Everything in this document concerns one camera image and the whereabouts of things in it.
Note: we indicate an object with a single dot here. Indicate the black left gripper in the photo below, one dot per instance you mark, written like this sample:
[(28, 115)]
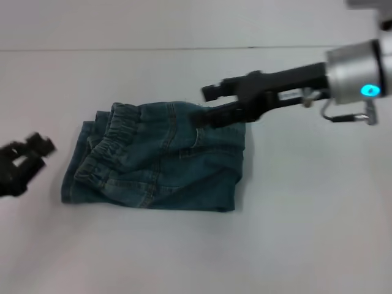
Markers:
[(12, 180)]

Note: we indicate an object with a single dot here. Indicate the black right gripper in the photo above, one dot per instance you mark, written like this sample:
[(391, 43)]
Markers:
[(275, 82)]

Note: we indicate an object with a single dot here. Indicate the blue denim shorts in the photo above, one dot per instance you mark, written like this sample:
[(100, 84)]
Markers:
[(137, 171)]

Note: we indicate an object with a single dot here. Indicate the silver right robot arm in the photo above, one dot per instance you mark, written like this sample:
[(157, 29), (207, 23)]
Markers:
[(349, 73)]

